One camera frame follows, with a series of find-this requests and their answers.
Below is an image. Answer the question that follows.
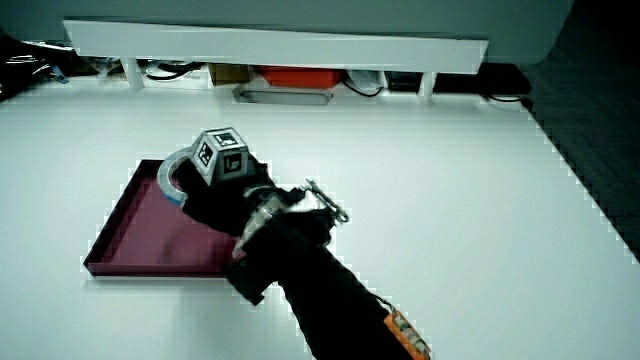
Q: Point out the person's right hand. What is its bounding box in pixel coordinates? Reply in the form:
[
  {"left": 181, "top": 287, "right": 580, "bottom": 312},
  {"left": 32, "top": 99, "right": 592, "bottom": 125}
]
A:
[{"left": 173, "top": 126, "right": 307, "bottom": 238}]

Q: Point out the maroon tray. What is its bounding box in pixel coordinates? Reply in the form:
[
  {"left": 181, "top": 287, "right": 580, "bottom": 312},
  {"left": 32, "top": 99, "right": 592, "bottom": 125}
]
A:
[{"left": 82, "top": 158, "right": 247, "bottom": 278}]

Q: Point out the metal clip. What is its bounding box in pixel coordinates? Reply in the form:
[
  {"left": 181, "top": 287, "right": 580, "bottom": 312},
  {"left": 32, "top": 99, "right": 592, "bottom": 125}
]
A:
[{"left": 303, "top": 178, "right": 351, "bottom": 225}]

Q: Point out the grey flat metal plate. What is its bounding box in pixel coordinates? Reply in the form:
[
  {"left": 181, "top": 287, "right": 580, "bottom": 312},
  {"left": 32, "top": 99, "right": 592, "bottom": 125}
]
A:
[{"left": 231, "top": 85, "right": 335, "bottom": 107}]

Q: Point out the brown cardboard box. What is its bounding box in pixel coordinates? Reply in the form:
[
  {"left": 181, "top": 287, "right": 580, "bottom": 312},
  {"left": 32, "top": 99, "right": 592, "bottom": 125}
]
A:
[{"left": 208, "top": 62, "right": 252, "bottom": 87}]

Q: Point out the orange box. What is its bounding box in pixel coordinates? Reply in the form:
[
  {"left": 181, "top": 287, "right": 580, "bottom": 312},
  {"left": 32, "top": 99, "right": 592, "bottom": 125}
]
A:
[{"left": 255, "top": 65, "right": 346, "bottom": 90}]

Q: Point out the white shelf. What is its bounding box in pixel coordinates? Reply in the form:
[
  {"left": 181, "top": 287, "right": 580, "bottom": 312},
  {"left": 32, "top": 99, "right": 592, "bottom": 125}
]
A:
[{"left": 63, "top": 18, "right": 490, "bottom": 104}]

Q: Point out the white plastic bag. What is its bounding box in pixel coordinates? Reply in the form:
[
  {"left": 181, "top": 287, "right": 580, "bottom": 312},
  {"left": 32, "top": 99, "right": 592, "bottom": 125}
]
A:
[{"left": 345, "top": 69, "right": 388, "bottom": 97}]

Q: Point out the orange wrist tag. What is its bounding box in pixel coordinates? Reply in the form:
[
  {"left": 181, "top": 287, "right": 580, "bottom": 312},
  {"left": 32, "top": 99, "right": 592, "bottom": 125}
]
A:
[{"left": 383, "top": 309, "right": 433, "bottom": 360}]

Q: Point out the black plastic bag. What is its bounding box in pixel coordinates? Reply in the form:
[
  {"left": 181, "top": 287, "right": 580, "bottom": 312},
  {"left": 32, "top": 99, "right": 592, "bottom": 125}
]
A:
[{"left": 0, "top": 33, "right": 77, "bottom": 102}]

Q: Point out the black cable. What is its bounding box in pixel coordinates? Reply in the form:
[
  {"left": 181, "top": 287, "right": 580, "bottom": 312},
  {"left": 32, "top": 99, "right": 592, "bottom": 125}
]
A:
[
  {"left": 481, "top": 93, "right": 534, "bottom": 110},
  {"left": 144, "top": 61, "right": 204, "bottom": 82}
]

